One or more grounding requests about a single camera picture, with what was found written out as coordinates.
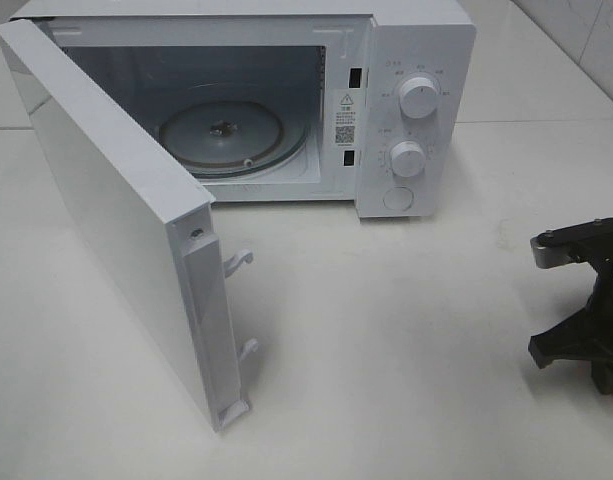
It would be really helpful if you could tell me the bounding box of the glass microwave turntable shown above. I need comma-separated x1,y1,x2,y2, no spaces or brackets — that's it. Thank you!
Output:
158,100,309,179

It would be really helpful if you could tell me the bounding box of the white microwave door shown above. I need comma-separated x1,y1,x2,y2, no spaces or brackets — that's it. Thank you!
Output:
0,20,257,431

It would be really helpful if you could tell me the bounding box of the round white door release button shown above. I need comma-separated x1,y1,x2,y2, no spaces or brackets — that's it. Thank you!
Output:
383,186,414,211

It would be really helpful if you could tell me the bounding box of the white upper microwave knob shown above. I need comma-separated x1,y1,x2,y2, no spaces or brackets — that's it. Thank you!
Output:
397,74,440,119

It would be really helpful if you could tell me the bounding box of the white microwave knob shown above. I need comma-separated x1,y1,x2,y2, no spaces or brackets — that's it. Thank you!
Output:
397,74,440,119
389,141,426,178

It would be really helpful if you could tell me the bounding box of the white lower microwave knob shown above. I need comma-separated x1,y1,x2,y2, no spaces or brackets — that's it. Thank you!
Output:
389,141,426,178

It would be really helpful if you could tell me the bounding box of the white microwave oven body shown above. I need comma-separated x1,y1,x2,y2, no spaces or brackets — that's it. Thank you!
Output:
5,1,476,218

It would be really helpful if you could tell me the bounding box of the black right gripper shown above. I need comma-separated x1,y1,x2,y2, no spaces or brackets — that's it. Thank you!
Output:
528,259,613,395

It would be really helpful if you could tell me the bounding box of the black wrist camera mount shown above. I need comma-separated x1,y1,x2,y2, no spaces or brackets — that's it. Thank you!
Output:
530,217,613,272

